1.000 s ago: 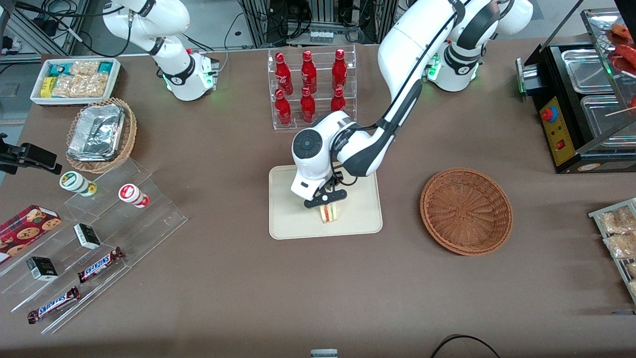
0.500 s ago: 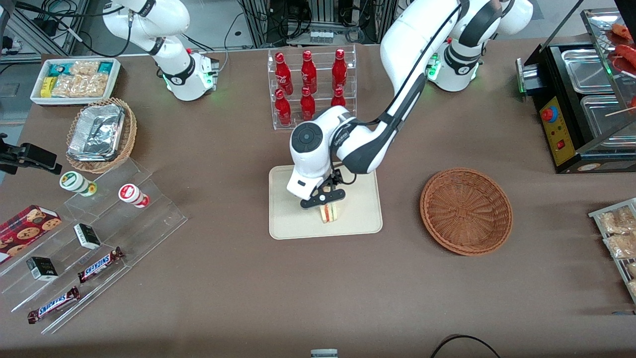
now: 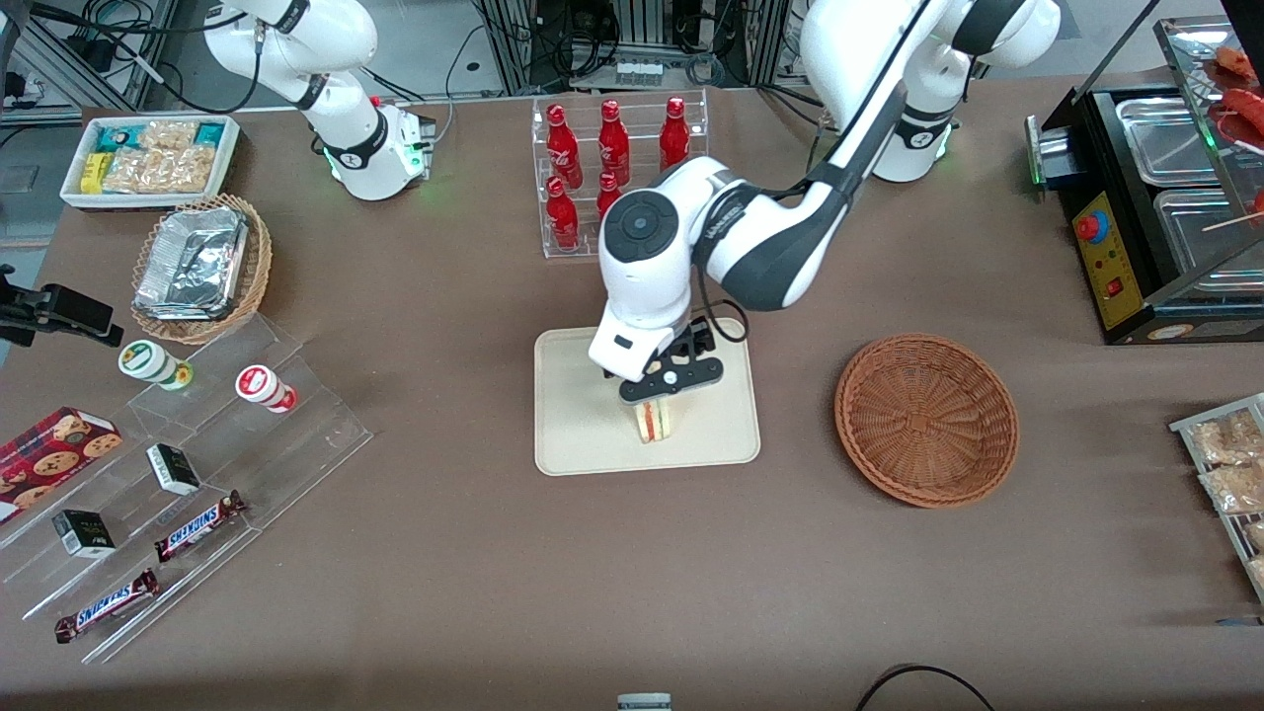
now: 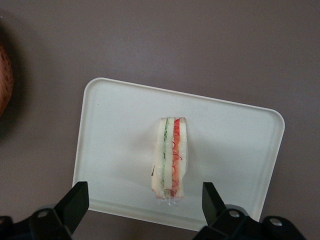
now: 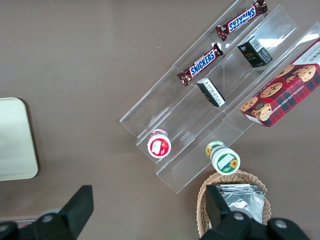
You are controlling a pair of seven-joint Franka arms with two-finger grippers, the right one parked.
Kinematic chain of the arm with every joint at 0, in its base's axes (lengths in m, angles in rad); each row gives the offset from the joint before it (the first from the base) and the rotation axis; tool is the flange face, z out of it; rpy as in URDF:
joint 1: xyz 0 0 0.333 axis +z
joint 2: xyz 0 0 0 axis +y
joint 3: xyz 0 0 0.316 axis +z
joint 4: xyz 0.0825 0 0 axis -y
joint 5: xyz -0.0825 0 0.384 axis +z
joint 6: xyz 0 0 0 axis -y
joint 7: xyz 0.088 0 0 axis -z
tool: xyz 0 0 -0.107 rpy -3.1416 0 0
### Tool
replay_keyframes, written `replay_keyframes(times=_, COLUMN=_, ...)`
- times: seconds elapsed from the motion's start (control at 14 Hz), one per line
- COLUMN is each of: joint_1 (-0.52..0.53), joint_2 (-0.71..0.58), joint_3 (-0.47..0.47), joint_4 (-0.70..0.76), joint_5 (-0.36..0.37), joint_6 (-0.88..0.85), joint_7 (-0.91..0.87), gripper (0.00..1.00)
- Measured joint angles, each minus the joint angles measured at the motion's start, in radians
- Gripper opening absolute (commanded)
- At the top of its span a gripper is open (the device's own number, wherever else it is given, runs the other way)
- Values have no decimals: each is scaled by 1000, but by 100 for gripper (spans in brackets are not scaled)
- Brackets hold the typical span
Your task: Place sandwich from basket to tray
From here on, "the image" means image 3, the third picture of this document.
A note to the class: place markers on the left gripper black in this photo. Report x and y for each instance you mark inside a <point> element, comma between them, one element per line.
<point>697,341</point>

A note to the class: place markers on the triangular sandwich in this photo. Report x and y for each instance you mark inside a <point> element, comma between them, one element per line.
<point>657,423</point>

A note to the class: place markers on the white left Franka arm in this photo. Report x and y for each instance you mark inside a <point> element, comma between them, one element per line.
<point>642,286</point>

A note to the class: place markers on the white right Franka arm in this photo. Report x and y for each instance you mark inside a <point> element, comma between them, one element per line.
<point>346,148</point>

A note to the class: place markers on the beige plastic tray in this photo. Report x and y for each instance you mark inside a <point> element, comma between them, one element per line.
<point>583,434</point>

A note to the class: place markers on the round brown wicker basket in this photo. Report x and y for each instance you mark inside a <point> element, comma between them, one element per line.
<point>928,420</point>

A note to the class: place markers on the light wicker basket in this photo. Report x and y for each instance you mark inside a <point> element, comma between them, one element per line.
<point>259,267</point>

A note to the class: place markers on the red cola bottle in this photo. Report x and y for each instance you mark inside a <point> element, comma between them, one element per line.
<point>613,146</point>
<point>607,193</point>
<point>564,148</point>
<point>563,219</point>
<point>674,133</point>

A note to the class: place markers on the clear acrylic bottle rack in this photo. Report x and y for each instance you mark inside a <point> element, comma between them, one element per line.
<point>642,128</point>

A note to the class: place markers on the small grey device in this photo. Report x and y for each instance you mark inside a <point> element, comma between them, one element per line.
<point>644,702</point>

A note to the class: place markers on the clear acrylic step shelf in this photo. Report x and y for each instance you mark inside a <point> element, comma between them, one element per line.
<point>296,434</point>

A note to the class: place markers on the red lid cup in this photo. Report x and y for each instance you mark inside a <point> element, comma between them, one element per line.
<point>261,385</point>

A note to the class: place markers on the black food warmer machine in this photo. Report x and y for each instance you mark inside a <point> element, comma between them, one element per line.
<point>1111,257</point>

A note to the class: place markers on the Snickers chocolate bar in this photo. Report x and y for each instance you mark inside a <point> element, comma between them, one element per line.
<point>197,527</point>
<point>107,605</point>

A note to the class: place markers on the silver foil container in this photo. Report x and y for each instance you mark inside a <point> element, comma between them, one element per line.
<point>193,262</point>

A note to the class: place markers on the small black box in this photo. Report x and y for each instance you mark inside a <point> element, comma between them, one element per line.
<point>84,534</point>
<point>174,469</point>

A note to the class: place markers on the green lid cup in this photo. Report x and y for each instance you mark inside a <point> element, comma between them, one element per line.
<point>146,361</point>

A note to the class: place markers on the teal snack packet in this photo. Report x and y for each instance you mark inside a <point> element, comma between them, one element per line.
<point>114,138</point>
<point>210,133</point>

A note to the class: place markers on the large clear cracker bag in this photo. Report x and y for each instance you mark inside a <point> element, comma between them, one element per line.
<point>163,170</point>

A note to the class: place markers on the small clear cracker bag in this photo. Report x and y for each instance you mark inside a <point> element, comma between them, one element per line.
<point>168,135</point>

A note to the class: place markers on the steel warmer pan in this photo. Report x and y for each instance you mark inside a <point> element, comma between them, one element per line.
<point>1195,237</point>
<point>1165,138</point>

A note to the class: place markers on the clear bagged snack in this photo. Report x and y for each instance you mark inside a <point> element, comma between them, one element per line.
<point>1256,536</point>
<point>1257,571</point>
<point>1234,489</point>
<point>1224,439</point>

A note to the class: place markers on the yellow snack packet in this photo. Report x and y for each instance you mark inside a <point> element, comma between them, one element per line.
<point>94,173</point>

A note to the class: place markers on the red cookie box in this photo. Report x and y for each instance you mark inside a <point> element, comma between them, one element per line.
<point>49,454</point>

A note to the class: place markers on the white rectangular snack bin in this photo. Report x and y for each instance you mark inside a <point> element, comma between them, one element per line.
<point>74,197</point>

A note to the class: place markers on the red sausage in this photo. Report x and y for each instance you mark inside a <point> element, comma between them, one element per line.
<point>1246,111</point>
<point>1239,64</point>

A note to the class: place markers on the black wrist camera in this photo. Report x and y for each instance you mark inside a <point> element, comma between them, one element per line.
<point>699,341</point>

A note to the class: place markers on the aluminium equipment frame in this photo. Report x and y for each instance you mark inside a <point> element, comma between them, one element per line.
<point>513,49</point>

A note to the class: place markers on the black camera clamp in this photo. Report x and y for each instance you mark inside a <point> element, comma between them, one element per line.
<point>69,308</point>

